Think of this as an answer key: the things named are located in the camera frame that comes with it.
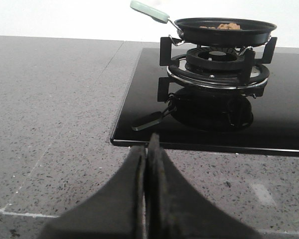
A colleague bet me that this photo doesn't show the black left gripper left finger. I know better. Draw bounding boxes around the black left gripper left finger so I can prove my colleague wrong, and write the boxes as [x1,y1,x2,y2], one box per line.
[38,146,146,239]

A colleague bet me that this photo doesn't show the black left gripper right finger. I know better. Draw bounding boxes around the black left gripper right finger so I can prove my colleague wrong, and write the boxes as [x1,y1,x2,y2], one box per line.
[147,133,262,239]

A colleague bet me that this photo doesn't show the brown meat pieces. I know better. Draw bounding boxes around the brown meat pieces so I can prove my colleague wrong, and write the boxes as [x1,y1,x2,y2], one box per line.
[199,22,242,30]

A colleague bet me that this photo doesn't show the black frying pan green handle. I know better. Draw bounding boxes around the black frying pan green handle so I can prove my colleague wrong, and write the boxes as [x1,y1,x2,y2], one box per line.
[130,0,277,48]

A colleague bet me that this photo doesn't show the black glass gas cooktop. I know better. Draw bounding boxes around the black glass gas cooktop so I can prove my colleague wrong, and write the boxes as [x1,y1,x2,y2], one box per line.
[111,48,299,156]

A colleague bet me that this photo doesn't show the black pan support grate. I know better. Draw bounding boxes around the black pan support grate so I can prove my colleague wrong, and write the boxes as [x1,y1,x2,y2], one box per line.
[159,36,278,87]

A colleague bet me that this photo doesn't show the wire pan trivet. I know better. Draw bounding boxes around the wire pan trivet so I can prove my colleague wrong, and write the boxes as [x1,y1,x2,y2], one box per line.
[168,34,253,56]

